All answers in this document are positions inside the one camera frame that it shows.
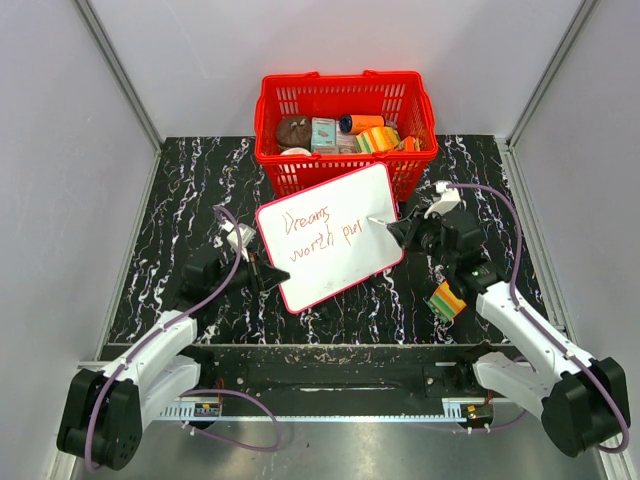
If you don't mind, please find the yellow sponge pack in basket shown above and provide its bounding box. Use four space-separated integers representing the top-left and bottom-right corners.
355 126 401 154

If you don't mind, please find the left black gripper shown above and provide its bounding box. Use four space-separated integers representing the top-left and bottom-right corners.
209 246 288 299

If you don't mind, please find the pink small box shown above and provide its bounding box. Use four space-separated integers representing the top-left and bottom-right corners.
336 129 358 155

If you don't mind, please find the white round lid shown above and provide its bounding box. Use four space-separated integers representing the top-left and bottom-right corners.
280 147 311 156

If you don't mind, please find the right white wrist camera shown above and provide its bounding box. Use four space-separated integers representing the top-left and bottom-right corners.
424 181 461 219

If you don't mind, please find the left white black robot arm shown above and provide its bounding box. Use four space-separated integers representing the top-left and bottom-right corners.
56 253 290 471

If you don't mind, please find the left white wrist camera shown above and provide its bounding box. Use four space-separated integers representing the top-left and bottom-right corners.
222 221 256 251

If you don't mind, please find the red whiteboard marker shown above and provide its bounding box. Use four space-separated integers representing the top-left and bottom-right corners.
367 217 389 227

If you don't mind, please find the orange blue can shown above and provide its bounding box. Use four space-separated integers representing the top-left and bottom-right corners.
338 115 386 135

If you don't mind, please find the pink framed whiteboard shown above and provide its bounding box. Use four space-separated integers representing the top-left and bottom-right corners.
256 163 404 314

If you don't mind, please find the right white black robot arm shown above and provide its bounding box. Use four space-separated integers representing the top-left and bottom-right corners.
385 209 631 457

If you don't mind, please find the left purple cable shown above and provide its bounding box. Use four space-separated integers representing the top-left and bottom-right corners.
84 207 245 472

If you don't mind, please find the brown chocolate muffin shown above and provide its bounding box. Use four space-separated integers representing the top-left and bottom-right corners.
276 115 312 151

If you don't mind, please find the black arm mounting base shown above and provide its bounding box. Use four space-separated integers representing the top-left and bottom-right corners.
180 343 516 398

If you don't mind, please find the red plastic shopping basket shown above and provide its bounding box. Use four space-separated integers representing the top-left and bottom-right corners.
254 70 439 202

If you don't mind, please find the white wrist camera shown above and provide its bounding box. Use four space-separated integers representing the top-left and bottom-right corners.
424 181 461 219
222 221 256 251

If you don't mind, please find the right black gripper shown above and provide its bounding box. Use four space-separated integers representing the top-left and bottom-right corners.
388 205 456 270

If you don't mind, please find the orange snack packet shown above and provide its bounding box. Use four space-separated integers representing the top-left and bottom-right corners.
394 136 420 153

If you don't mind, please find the teal small box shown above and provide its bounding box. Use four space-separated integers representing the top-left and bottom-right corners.
310 117 338 155

